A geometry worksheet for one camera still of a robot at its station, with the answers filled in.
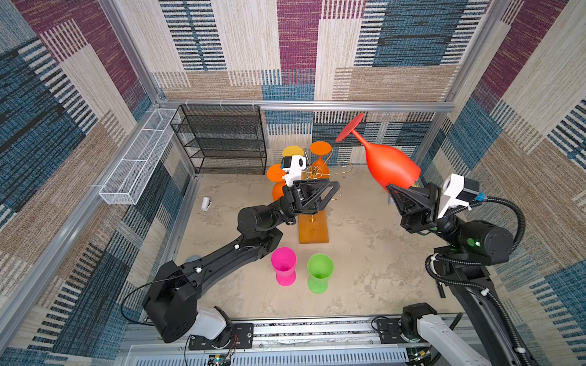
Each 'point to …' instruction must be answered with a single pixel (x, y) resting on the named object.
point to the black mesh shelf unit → (223, 139)
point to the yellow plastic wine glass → (292, 150)
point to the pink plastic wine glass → (284, 261)
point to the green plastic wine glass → (320, 268)
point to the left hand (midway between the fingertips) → (330, 193)
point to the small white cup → (206, 203)
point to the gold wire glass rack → (313, 226)
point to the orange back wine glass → (320, 170)
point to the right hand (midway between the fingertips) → (387, 188)
